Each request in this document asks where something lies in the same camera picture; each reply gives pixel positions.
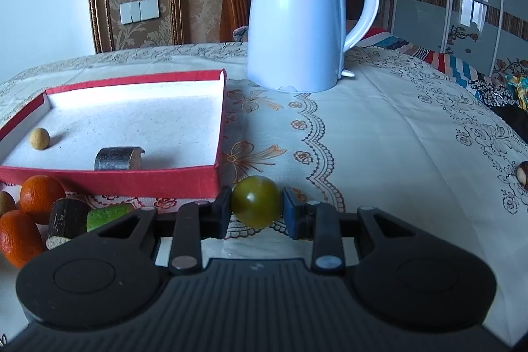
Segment dark patterned cloth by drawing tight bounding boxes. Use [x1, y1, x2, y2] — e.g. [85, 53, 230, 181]
[468, 74, 528, 146]

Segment striped colourful blanket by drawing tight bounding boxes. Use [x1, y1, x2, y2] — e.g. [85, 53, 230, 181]
[363, 28, 496, 89]

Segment brown kiwi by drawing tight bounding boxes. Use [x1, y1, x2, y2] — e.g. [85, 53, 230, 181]
[0, 191, 17, 217]

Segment orange tangerine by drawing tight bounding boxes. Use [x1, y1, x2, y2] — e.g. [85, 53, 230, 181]
[20, 175, 67, 225]
[0, 210, 46, 269]

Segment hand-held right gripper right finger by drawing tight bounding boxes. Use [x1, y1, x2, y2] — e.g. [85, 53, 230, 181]
[281, 188, 427, 274]

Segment white electric kettle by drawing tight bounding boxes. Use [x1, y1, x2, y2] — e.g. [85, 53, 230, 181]
[243, 0, 381, 94]

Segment red cardboard box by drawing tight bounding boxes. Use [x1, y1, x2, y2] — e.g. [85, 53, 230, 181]
[0, 69, 227, 199]

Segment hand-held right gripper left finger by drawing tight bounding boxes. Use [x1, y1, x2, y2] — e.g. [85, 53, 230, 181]
[86, 186, 234, 275]

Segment white wall light switch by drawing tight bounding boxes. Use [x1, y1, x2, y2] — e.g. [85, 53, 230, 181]
[119, 0, 160, 25]

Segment green sugarcane piece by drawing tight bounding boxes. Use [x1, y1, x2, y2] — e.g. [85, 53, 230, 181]
[86, 204, 137, 233]

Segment small tan longan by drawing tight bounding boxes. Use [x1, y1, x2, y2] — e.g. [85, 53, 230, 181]
[30, 128, 51, 150]

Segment green tomato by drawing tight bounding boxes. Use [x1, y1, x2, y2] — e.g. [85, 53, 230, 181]
[231, 176, 284, 230]

